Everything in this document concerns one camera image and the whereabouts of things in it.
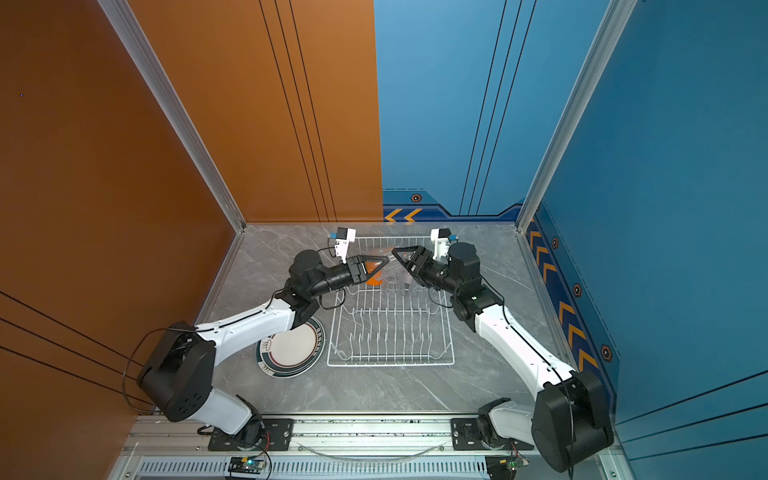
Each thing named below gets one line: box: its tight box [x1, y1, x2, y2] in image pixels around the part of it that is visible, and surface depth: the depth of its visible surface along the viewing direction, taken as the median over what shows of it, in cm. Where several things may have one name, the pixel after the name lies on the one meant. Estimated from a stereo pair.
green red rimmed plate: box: [256, 317, 326, 379], surface depth 84 cm
